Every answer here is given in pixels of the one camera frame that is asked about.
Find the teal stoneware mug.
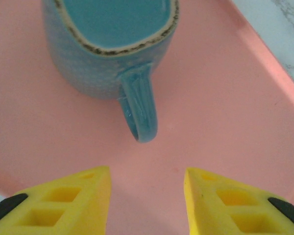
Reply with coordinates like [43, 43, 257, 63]
[41, 0, 181, 144]

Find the pink plastic tray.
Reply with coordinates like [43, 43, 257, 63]
[0, 0, 294, 235]

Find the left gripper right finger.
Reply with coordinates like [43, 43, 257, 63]
[183, 167, 294, 235]

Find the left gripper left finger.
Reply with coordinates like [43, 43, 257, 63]
[0, 165, 113, 235]

